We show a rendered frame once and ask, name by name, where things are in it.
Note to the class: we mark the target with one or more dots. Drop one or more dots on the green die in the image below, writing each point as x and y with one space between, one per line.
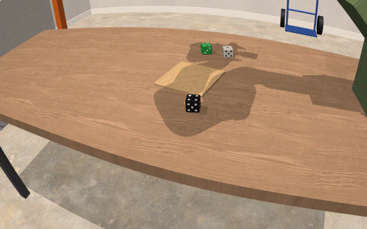
206 48

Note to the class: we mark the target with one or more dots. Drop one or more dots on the black die with white pips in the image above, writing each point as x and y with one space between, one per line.
192 103

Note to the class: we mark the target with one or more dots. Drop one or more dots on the tan flat square mat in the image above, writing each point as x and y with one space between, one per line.
190 78

